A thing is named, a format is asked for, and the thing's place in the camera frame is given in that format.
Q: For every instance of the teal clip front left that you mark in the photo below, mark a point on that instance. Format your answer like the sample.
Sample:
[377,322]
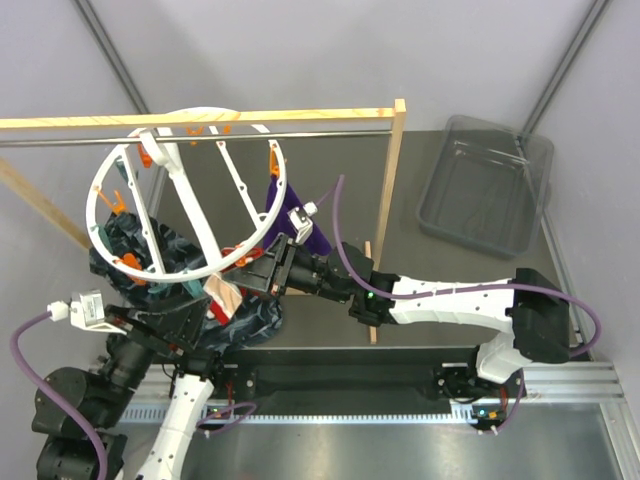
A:
[104,237]

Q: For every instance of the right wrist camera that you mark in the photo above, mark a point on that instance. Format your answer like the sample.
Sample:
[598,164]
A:
[301,221]

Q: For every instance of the orange clip holding purple sock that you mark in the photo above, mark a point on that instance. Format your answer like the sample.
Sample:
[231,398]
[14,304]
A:
[274,169]

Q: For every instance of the teal clip front rim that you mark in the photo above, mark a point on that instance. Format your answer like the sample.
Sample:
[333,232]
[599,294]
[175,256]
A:
[194,288]

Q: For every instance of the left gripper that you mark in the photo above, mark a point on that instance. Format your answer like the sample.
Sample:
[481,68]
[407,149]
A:
[169,328]

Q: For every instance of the grey plastic bin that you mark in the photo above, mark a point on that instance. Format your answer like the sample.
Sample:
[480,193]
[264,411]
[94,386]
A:
[488,187]

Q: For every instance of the orange clip top rim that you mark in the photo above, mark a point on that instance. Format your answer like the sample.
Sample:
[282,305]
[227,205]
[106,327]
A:
[118,206]

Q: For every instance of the orange clip left rim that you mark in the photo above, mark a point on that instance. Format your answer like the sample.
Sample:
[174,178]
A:
[130,260]

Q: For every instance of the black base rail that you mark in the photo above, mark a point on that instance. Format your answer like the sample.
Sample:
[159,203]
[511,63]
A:
[356,381]

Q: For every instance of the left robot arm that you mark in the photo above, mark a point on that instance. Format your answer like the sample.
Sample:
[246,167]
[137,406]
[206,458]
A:
[75,409]

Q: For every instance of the dark shark print cloth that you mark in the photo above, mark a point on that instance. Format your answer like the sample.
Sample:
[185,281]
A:
[257,319]

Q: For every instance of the red snowflake sock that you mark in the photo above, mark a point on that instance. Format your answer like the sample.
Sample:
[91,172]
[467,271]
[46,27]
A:
[218,313]
[226,294]

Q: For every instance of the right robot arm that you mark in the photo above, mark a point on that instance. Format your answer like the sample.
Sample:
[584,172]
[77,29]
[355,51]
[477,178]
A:
[528,314]

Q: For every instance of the purple sock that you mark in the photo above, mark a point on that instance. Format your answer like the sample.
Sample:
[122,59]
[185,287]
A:
[318,244]

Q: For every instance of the orange clip rim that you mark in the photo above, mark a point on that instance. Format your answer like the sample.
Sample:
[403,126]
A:
[118,206]
[130,260]

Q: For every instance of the metal rack rod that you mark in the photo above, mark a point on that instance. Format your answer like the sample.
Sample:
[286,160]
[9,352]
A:
[192,138]

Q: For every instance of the wooden clothes rack frame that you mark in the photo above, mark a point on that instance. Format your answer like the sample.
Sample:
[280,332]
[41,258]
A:
[395,115]

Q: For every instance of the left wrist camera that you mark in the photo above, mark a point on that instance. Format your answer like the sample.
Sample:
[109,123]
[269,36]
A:
[85,311]

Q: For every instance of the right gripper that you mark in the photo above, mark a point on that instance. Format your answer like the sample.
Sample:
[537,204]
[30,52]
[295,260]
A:
[255,274]

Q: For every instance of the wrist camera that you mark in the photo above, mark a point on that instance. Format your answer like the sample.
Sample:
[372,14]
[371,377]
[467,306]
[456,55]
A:
[301,221]
[85,311]

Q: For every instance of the orange clip right bar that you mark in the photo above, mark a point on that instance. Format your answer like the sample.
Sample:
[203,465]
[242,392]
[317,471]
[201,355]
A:
[194,132]

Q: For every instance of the white round clip hanger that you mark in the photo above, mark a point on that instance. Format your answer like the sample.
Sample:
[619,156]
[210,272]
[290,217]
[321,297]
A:
[169,159]

